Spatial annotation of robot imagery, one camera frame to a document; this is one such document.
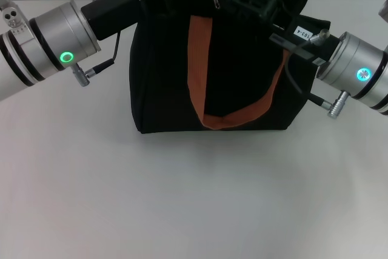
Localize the right gripper cable with connector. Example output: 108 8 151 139
283 28 350 119

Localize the black food bag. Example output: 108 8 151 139
129 0 332 135

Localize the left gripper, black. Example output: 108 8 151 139
81 0 195 42

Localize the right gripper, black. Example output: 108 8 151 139
229 0 344 66

